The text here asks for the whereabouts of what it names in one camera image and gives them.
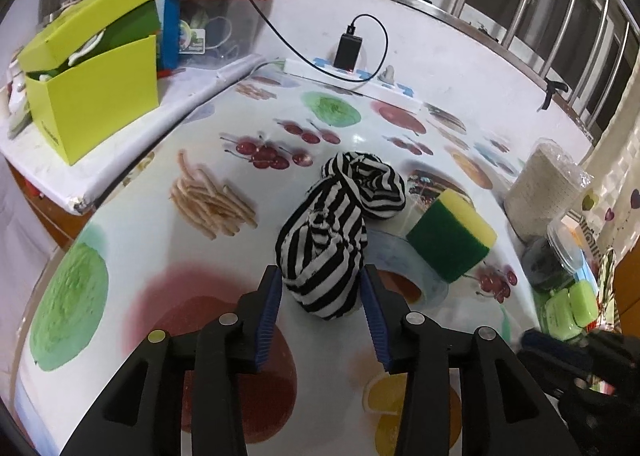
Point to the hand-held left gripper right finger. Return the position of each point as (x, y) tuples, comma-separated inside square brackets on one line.
[(377, 321)]

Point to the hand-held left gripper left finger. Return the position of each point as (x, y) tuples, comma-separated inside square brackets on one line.
[(267, 316)]

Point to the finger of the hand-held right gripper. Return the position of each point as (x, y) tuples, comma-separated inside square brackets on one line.
[(550, 371), (555, 343)]

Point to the blue face mask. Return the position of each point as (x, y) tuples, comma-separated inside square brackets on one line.
[(585, 276)]

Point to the black and white striped sock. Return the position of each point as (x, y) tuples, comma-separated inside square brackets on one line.
[(375, 186), (320, 261)]

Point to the yellow printed cardboard box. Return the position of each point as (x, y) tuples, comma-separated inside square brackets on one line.
[(607, 286)]

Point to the green jar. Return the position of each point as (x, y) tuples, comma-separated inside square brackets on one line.
[(565, 311)]

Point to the clear tape roll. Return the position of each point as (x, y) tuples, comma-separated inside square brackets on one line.
[(395, 256)]

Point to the clear plastic jar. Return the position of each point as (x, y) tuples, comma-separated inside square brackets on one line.
[(545, 266)]

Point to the yellow and green sponge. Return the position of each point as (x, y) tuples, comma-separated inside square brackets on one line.
[(450, 246)]

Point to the white power strip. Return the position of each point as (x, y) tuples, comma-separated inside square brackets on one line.
[(390, 91)]

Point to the black clip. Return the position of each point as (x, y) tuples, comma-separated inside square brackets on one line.
[(550, 89)]

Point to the lime green cardboard box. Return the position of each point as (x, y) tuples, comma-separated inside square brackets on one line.
[(100, 86)]

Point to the blue carton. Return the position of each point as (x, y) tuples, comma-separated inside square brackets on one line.
[(170, 36)]

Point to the small white bottles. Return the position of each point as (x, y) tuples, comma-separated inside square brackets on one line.
[(15, 96)]

